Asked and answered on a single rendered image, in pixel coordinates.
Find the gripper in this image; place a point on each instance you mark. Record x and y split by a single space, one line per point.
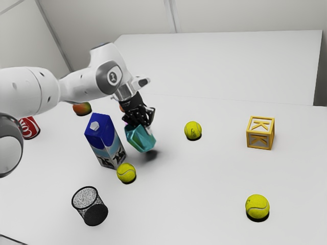
135 109

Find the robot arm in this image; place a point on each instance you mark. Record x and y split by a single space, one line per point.
46 86

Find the yellow tennis ball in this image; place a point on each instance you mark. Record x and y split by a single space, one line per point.
192 130
126 172
257 206

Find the blue milk carton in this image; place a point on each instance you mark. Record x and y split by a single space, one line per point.
102 137

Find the red green mango fruit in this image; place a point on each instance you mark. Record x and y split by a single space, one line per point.
82 108

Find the black mesh pen holder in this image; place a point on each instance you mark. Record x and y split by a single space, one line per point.
89 205

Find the yellow letter block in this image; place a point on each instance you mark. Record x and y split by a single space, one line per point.
260 132

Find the red soda can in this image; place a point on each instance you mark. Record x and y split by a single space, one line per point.
29 128

